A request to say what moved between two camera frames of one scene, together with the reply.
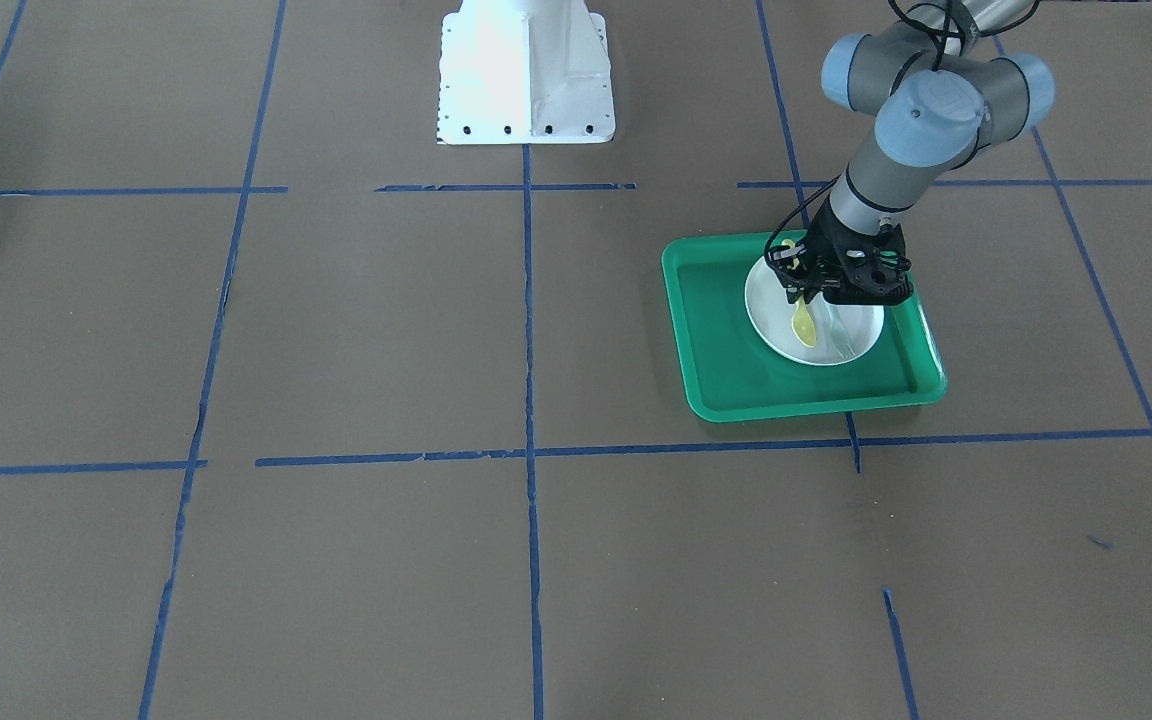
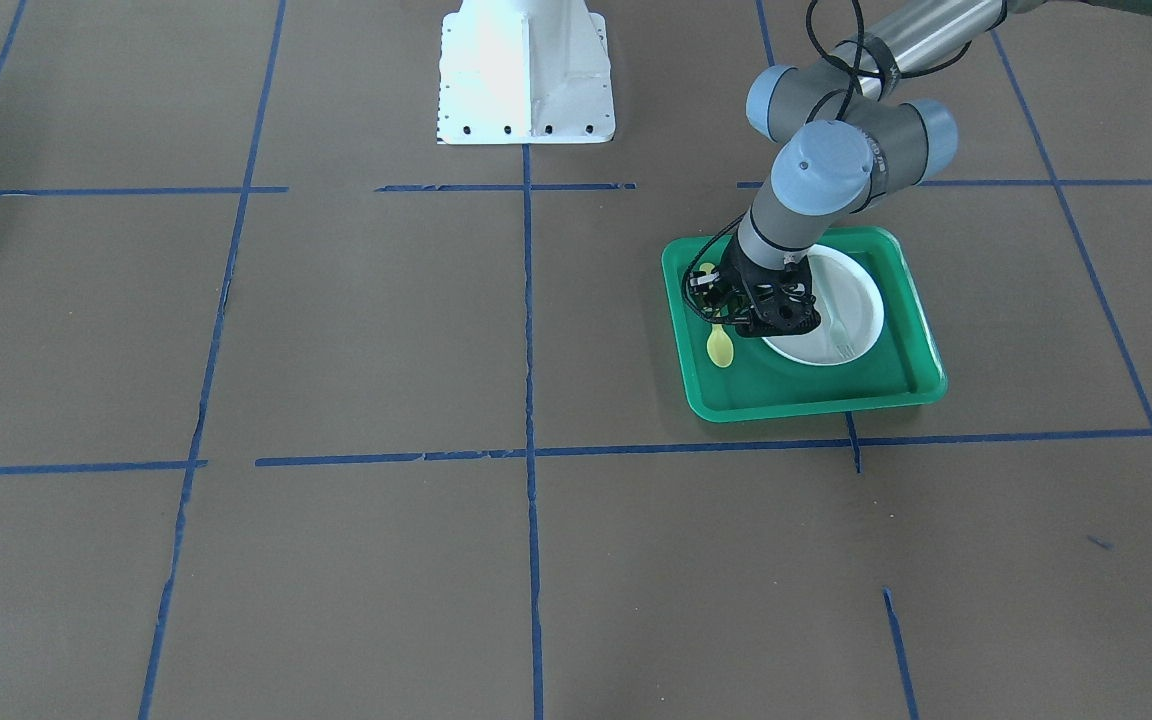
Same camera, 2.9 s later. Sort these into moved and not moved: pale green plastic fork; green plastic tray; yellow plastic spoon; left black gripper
Moved: left black gripper; yellow plastic spoon
Not moved: green plastic tray; pale green plastic fork
